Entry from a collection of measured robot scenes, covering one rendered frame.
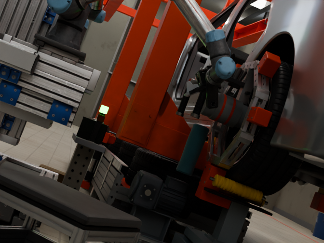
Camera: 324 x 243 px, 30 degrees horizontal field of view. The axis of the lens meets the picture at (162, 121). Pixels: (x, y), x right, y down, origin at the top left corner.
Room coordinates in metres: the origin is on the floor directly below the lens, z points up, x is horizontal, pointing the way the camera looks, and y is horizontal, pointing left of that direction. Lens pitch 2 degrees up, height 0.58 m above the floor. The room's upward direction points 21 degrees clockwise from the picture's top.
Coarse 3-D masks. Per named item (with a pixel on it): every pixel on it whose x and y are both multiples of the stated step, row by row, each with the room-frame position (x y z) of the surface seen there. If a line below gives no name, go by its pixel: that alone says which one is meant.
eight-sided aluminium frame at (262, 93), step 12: (264, 84) 2.80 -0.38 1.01; (252, 96) 2.76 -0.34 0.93; (264, 96) 2.74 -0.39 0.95; (216, 132) 3.22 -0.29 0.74; (240, 132) 2.73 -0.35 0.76; (252, 132) 2.74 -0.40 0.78; (216, 144) 3.18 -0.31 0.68; (240, 144) 2.82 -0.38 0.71; (216, 156) 2.96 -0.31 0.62; (228, 156) 2.83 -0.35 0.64; (228, 168) 2.89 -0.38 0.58
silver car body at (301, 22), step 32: (256, 0) 4.84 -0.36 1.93; (288, 0) 3.08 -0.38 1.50; (320, 0) 2.66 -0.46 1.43; (224, 32) 4.25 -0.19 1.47; (320, 32) 2.52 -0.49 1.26; (192, 64) 5.43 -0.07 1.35; (320, 64) 2.40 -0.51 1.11; (192, 96) 4.52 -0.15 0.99; (288, 96) 2.61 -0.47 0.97; (320, 96) 2.29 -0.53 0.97; (288, 128) 2.48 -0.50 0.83; (320, 128) 2.21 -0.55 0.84; (320, 160) 2.31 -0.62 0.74
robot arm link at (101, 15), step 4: (100, 0) 3.26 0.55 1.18; (92, 4) 3.27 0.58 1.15; (96, 4) 3.27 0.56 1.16; (100, 4) 3.28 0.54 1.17; (92, 8) 3.29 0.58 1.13; (96, 8) 3.28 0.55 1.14; (100, 8) 3.30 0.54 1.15; (92, 12) 3.30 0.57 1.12; (96, 12) 3.30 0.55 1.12; (100, 12) 3.31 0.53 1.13; (104, 12) 3.32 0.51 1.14; (88, 16) 3.33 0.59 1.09; (92, 16) 3.32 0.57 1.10; (96, 16) 3.31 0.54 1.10; (100, 16) 3.31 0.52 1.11; (104, 16) 3.35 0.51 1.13; (92, 20) 3.35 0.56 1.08; (96, 20) 3.33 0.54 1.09; (100, 20) 3.32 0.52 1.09
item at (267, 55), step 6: (264, 54) 2.82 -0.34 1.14; (270, 54) 2.80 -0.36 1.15; (264, 60) 2.79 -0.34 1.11; (270, 60) 2.77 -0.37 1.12; (276, 60) 2.78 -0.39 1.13; (258, 66) 2.84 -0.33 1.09; (264, 66) 2.79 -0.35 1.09; (270, 66) 2.79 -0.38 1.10; (276, 66) 2.79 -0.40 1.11; (258, 72) 2.81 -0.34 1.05; (264, 72) 2.81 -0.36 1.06; (270, 72) 2.81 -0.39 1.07
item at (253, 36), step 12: (108, 0) 13.85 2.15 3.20; (120, 0) 12.19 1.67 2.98; (228, 0) 15.15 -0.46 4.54; (108, 12) 13.97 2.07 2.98; (120, 12) 14.84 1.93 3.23; (132, 12) 14.76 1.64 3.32; (204, 12) 12.01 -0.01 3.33; (156, 24) 14.88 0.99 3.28; (240, 24) 12.15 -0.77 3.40; (252, 24) 10.96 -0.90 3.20; (264, 24) 10.60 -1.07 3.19; (240, 36) 11.92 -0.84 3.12; (252, 36) 10.87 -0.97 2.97
